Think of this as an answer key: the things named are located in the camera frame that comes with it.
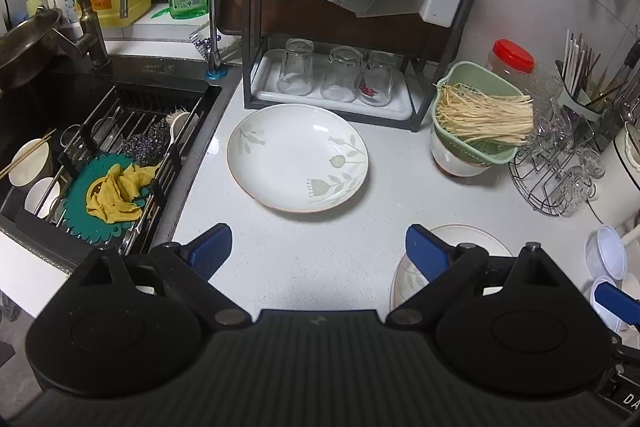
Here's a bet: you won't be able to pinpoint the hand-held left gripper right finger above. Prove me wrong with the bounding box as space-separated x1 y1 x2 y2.
385 223 571 328

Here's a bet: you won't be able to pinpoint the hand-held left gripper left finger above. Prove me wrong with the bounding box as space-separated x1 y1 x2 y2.
75 223 253 330

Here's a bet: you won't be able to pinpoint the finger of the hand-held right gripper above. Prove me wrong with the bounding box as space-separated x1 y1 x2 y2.
592 282 640 327

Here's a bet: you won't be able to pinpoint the small white bowl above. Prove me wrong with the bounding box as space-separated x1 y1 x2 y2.
590 276 626 333
586 224 628 280

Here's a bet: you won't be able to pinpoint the white leaf-pattern plate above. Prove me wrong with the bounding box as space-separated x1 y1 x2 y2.
390 223 516 313
226 103 370 214

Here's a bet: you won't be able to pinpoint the white ceramic bowl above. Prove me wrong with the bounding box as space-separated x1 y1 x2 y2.
430 127 501 178

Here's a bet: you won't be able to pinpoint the yellow dish cloth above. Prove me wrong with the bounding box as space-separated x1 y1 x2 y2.
86 163 161 224

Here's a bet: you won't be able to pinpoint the steel wool scrubber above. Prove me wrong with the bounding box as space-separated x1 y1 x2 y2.
121 134 173 168

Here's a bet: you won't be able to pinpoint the dish brush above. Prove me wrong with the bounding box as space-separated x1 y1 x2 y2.
164 107 193 145

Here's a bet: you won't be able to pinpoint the dry pale noodles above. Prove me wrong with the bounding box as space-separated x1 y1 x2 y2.
436 83 535 146

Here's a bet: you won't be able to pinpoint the green silicone mat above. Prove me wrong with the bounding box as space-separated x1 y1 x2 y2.
65 155 156 235

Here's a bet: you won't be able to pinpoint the metal sink drain rack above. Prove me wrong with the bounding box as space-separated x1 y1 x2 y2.
47 87 211 253

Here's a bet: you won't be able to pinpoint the white drip tray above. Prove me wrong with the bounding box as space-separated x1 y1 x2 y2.
250 48 416 120

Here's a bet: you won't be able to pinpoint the clear drinking glass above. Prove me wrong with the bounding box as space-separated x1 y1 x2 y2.
276 38 315 96
320 46 364 102
357 50 398 106

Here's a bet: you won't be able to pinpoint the chopstick holder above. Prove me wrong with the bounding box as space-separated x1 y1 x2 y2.
555 62 633 148

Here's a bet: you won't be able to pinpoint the green plastic colander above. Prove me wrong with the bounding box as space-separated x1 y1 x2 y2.
432 61 533 166

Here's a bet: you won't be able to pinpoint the set of clear glass cups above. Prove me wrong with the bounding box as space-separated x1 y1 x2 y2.
525 72 606 212

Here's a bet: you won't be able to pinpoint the wooden chopsticks pair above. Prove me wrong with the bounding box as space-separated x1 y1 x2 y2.
0 128 57 180

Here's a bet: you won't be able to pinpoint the chrome gooseneck faucet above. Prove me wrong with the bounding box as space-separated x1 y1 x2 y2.
119 0 228 80

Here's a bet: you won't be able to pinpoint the black kitchen sink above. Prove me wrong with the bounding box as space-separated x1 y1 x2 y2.
0 72 226 258

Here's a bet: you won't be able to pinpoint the clear jar with red lid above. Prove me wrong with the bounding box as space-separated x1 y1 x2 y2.
486 39 538 98

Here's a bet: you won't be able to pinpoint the black metal dish rack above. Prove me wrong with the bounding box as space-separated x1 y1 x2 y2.
242 0 493 132

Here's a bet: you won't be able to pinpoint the bundle of chopsticks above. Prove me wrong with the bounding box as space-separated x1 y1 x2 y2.
562 28 626 108

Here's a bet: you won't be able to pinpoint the metal pan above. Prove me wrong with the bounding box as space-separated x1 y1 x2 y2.
0 9 63 90

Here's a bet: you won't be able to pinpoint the wire cup rack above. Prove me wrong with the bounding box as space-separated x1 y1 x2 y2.
509 127 596 217

